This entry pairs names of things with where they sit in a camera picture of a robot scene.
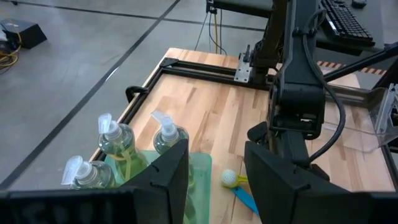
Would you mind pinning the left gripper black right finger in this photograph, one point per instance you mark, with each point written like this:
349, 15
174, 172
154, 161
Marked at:
280, 199

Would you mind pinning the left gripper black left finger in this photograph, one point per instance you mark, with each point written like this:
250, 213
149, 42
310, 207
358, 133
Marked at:
161, 193

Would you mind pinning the yellow-green dish brush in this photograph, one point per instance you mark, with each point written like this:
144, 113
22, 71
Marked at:
229, 178

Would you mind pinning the clear yellow soap pump bottle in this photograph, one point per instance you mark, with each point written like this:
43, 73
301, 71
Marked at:
93, 177
169, 137
121, 143

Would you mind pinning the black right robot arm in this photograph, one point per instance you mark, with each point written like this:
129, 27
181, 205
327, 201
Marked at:
298, 62

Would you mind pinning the blue dish brush white bristles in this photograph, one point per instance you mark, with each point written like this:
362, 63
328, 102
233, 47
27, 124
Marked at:
245, 199

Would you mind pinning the green translucent plastic tray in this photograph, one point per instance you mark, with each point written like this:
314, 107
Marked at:
202, 186

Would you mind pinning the black diagonal bar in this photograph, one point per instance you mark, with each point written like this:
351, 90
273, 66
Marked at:
360, 62

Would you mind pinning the black computer keyboard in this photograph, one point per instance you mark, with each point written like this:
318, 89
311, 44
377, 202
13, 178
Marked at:
345, 21

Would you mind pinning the dark grey desk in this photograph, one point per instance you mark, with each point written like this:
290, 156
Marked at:
242, 6

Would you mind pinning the black computer mouse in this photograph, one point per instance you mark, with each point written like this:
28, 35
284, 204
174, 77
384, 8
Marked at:
359, 3

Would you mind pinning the black floor box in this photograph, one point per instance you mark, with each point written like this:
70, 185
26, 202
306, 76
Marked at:
25, 32

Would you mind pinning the silver metal bracket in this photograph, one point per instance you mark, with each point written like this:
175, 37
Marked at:
242, 73

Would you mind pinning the black clamp bracket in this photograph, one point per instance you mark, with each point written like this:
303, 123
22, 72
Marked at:
132, 90

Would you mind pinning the black aluminium table frame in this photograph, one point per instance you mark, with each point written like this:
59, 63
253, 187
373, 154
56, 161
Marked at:
199, 67

